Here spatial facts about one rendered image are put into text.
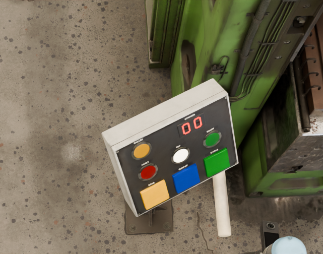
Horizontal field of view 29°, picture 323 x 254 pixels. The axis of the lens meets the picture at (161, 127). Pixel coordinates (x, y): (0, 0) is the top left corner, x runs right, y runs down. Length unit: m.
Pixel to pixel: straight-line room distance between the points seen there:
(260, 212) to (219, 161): 1.07
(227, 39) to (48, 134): 1.34
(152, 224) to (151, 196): 1.01
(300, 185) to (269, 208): 0.19
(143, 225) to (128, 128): 1.17
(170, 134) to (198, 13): 0.83
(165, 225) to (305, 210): 0.63
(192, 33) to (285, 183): 0.75
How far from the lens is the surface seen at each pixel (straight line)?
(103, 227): 2.77
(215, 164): 1.80
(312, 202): 2.91
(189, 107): 1.65
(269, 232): 1.71
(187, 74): 2.60
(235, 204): 2.83
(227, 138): 1.77
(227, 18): 1.65
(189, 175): 1.77
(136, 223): 2.76
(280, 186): 2.73
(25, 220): 2.80
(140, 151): 1.63
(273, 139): 2.37
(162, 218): 2.77
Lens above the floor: 2.72
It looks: 71 degrees down
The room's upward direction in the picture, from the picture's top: 11 degrees clockwise
